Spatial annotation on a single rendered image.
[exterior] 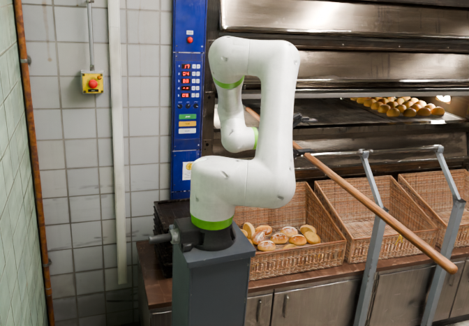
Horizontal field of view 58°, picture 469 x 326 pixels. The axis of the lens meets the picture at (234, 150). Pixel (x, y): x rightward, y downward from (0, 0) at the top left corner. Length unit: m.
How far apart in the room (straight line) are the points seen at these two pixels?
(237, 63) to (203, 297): 0.69
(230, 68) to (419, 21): 1.63
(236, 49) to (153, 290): 1.23
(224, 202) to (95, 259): 1.44
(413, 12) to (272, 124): 1.68
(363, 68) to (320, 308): 1.34
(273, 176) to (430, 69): 1.88
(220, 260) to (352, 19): 1.65
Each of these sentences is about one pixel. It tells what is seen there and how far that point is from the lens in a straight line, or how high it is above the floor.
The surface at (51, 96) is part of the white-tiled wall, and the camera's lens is 2.15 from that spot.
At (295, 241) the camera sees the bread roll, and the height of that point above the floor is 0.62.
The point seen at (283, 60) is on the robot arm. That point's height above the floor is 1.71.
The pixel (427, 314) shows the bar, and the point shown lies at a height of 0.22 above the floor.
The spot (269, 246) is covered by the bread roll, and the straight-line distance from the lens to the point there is 2.34.
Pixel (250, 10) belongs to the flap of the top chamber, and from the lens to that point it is 2.23.
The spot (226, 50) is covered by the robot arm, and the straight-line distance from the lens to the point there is 1.32.
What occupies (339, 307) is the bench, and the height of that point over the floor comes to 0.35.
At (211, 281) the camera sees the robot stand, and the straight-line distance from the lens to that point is 1.27.
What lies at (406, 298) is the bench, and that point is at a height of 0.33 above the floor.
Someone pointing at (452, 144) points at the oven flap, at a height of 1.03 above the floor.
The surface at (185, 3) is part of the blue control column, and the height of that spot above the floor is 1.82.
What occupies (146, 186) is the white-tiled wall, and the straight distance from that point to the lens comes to 2.32.
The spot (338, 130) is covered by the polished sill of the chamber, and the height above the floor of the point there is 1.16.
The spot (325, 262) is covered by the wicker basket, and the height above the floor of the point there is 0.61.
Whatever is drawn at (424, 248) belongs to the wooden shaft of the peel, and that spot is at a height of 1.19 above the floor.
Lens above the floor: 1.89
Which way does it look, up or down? 20 degrees down
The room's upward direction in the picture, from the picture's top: 4 degrees clockwise
